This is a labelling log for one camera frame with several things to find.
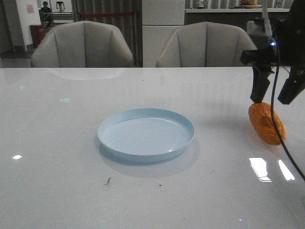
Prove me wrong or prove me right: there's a light blue round plate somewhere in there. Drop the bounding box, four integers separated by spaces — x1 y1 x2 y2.
97 108 195 163

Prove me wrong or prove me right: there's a fruit bowl on counter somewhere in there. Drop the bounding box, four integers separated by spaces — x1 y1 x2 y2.
240 0 262 9

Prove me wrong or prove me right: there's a black cable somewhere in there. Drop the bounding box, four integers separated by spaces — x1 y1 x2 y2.
271 35 305 182

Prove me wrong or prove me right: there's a grey upholstered chair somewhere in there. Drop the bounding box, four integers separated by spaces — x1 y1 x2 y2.
30 21 134 68
155 22 257 68

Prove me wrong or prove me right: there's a left grey upholstered chair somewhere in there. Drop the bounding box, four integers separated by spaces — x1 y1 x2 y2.
30 21 134 68

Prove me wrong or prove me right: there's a seated person in black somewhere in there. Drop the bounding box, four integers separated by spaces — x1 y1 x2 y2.
39 1 52 28

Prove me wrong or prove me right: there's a right grey upholstered chair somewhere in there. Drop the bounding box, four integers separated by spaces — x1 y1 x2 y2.
155 22 257 68

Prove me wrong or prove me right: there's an orange plastic corn cob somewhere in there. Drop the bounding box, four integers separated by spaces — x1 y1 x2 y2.
248 102 281 146

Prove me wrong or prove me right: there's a red barrier belt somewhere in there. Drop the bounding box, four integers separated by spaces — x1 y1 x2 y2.
79 11 134 18

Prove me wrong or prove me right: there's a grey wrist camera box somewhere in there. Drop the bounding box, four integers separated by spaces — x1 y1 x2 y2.
246 18 277 50

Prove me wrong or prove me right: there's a red waste bin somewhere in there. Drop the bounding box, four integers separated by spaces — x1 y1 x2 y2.
30 24 45 48

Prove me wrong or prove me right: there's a dark counter with white top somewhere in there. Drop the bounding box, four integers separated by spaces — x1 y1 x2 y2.
184 8 293 31

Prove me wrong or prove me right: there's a white cabinet block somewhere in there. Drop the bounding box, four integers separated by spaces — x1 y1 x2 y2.
142 0 185 67

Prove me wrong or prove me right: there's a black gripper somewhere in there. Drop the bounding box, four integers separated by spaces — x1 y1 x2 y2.
240 0 305 104

